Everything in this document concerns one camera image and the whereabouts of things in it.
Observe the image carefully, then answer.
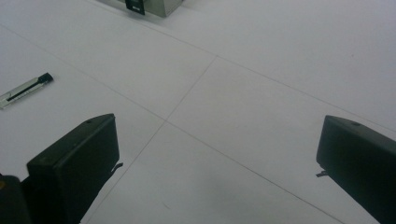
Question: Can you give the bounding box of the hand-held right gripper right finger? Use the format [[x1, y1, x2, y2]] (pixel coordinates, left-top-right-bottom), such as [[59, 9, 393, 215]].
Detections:
[[316, 115, 396, 224]]

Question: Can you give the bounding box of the black clip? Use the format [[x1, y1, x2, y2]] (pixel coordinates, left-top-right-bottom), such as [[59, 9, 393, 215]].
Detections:
[[124, 0, 146, 16]]

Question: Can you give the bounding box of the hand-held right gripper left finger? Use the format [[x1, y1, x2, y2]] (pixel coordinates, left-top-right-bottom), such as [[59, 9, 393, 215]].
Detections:
[[21, 113, 124, 224]]

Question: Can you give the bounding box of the clear pen with black cap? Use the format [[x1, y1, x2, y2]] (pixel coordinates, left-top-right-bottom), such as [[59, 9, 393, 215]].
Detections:
[[0, 72, 54, 110]]

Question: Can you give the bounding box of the grey metal box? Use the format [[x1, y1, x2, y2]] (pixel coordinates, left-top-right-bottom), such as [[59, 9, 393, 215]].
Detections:
[[98, 0, 185, 18]]

